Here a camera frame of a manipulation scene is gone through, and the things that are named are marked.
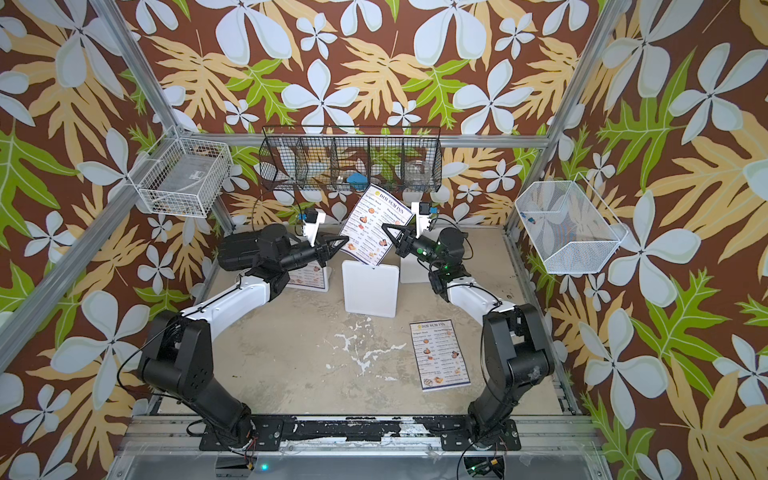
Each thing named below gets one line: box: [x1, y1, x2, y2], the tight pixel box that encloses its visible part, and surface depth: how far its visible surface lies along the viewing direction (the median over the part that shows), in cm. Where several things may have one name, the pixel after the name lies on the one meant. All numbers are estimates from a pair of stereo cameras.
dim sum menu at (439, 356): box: [409, 319, 471, 392], surface depth 90 cm
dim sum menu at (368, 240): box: [340, 183, 414, 267], surface depth 80 cm
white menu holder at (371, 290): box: [342, 260, 400, 318], surface depth 87 cm
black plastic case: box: [217, 231, 268, 271], surface depth 106 cm
